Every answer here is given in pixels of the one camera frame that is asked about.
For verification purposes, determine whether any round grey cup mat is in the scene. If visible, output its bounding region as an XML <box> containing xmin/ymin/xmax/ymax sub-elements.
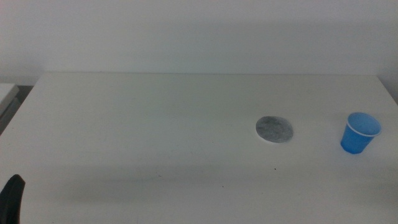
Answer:
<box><xmin>255</xmin><ymin>115</ymin><xmax>294</xmax><ymax>144</ymax></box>

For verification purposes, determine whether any blue plastic cup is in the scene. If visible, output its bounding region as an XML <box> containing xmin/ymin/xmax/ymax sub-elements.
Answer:
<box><xmin>340</xmin><ymin>111</ymin><xmax>382</xmax><ymax>155</ymax></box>

